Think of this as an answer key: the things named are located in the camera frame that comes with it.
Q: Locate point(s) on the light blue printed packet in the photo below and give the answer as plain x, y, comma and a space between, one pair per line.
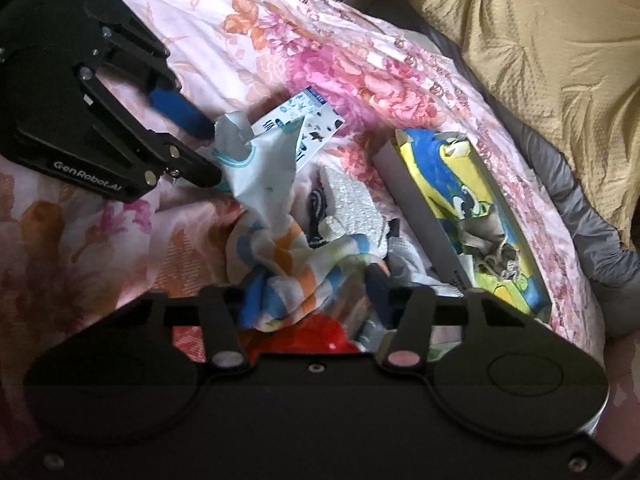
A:
265, 160

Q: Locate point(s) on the pink floral bed sheet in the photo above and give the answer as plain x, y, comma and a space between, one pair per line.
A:
325, 35

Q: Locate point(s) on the white gauze cloth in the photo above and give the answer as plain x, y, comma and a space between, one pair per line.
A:
415, 270

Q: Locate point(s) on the black white striped cloth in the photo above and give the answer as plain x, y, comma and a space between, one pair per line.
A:
317, 210

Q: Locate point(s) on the colourful striped towel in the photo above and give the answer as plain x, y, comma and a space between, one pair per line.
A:
290, 270

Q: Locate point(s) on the white fluffy cloth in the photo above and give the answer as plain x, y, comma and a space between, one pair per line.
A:
350, 200

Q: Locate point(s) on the grey rolled duvet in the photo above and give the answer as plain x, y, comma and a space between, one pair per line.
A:
590, 210

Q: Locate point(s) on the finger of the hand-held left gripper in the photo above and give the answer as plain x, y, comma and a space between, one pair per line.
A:
182, 112
195, 170

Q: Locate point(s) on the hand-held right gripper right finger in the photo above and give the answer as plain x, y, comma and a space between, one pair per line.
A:
380, 295

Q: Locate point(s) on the yellow dotted blanket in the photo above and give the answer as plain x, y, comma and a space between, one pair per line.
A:
550, 60

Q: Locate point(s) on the red plastic item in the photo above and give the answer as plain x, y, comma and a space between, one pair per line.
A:
320, 335

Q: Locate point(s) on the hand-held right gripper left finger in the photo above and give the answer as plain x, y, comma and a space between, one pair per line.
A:
220, 320

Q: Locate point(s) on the box with cartoon lining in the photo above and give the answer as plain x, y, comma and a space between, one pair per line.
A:
440, 170

